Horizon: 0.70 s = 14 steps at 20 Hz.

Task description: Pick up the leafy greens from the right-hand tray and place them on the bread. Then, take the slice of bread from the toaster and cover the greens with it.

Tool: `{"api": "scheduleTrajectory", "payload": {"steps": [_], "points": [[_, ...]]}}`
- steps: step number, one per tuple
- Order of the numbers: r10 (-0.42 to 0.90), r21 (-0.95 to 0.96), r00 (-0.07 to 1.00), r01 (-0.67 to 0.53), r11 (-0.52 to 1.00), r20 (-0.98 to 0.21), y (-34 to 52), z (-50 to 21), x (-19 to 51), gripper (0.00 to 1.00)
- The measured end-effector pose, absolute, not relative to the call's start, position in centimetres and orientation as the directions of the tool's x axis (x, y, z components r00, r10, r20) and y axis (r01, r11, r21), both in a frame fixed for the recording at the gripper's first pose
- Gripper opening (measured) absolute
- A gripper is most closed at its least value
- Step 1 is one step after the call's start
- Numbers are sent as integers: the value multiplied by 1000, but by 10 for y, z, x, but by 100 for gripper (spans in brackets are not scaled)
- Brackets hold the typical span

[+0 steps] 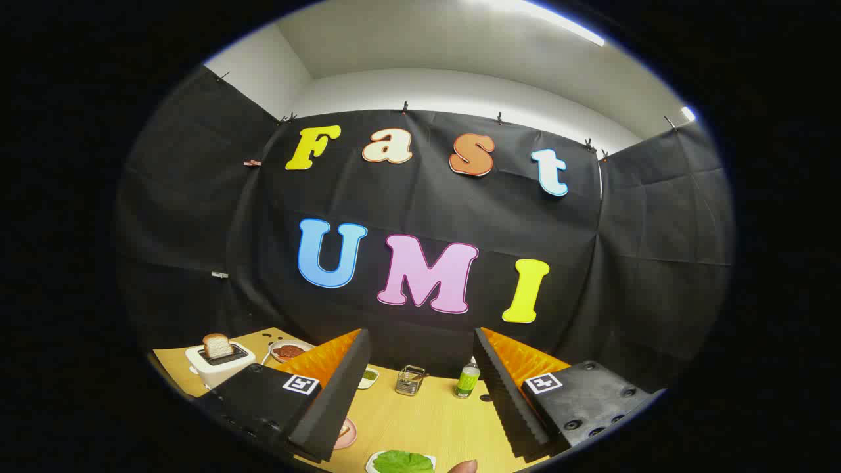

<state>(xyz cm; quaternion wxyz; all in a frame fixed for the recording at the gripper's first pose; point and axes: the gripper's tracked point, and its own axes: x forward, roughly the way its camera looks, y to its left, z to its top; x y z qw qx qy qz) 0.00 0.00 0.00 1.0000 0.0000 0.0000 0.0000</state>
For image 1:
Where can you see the black backdrop cloth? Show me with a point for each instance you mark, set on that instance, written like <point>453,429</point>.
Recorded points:
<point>460,210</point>

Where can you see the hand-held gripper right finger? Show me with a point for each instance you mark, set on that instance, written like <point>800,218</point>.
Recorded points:
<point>506,401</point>

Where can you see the white toaster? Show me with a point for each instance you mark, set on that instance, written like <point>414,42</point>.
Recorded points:
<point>217,376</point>

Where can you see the white divided bean dish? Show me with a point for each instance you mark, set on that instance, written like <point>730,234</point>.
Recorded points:
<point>369,377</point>

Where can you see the green drink bottle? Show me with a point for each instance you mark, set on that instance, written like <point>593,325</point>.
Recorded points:
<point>466,382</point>

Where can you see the white plate with meat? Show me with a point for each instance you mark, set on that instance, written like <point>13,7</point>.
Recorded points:
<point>281,343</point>

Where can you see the green lettuce leaf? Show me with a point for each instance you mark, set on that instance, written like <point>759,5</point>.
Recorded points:
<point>401,462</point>

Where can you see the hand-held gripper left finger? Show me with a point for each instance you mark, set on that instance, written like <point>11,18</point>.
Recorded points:
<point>328,407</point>

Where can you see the brown meat piece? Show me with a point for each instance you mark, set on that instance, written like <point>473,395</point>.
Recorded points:
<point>288,352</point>

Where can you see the toasted bread slice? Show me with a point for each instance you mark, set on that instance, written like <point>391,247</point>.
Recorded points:
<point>217,345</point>

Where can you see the pink round plate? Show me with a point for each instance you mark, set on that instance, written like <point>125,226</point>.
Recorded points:
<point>349,439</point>

